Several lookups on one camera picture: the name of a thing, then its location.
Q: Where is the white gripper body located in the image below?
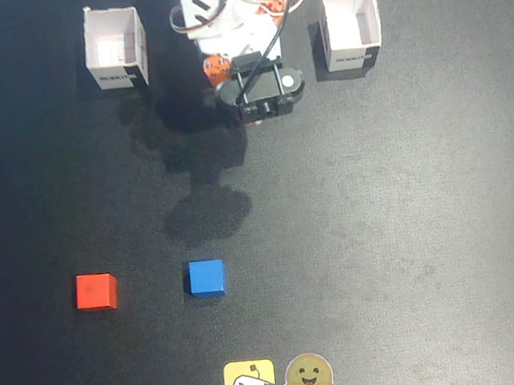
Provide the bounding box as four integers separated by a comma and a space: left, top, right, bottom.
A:
193, 12, 285, 70

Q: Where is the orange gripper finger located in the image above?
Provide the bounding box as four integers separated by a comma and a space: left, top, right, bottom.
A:
201, 53, 234, 90

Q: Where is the blue cube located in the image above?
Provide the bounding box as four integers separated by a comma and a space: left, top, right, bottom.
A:
182, 257, 229, 301

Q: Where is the red cube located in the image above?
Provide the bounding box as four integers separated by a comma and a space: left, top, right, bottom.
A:
72, 270, 121, 315

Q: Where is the white paper box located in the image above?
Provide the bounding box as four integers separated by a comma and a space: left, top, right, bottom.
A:
316, 0, 386, 74
79, 0, 153, 94

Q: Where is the yellow robot sticker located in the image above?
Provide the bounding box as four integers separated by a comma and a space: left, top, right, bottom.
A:
221, 356, 277, 385

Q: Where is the hugging face emoji sticker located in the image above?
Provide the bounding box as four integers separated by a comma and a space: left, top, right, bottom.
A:
278, 349, 337, 385

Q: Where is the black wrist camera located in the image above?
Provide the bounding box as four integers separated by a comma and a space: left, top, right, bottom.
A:
210, 46, 311, 129

